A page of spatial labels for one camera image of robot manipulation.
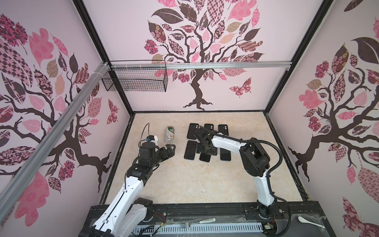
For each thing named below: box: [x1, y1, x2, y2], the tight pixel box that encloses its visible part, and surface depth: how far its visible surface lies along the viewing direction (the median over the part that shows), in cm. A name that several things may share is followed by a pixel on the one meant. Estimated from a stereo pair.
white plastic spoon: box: [297, 216, 326, 229], surface depth 72 cm
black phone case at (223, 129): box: [218, 124, 229, 136], surface depth 112 cm
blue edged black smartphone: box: [183, 140, 198, 160], surface depth 99 cm
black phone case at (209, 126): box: [204, 123, 214, 131], surface depth 113 cm
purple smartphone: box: [199, 152, 212, 163], surface depth 94 cm
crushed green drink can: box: [164, 125, 175, 144], surface depth 101 cm
